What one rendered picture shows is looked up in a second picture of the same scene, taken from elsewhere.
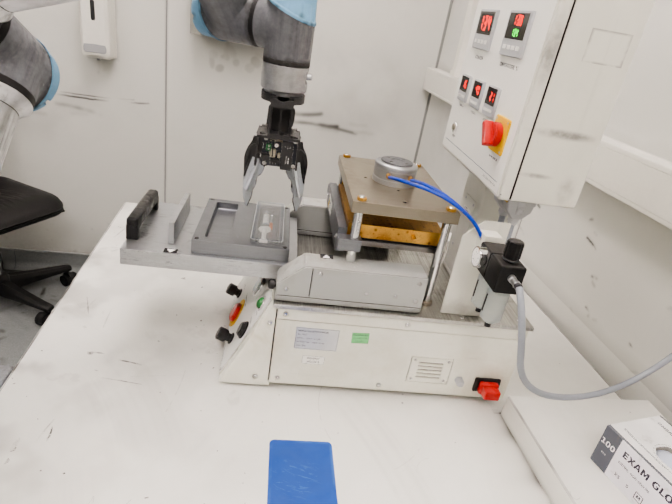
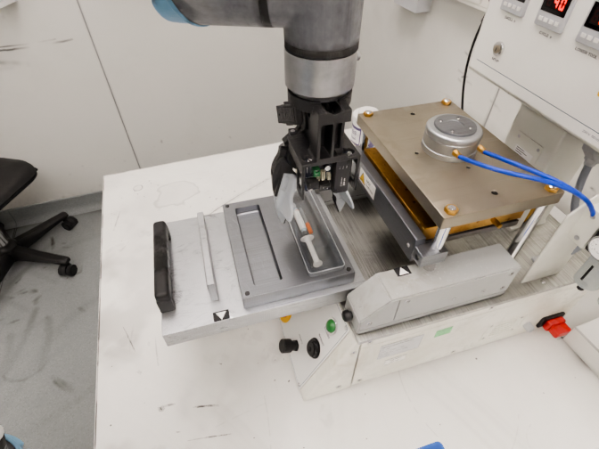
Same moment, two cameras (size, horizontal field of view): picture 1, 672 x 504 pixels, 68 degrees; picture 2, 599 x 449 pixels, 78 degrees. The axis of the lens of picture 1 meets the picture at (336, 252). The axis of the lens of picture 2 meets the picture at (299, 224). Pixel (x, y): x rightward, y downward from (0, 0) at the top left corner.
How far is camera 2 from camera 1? 50 cm
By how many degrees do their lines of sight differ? 20
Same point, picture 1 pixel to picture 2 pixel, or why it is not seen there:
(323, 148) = (259, 43)
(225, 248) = (283, 293)
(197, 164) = (144, 90)
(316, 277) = (403, 305)
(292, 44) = (342, 20)
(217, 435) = not seen: outside the picture
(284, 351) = (367, 364)
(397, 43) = not seen: outside the picture
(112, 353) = (183, 400)
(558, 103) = not seen: outside the picture
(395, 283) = (486, 281)
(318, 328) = (402, 339)
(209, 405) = (308, 436)
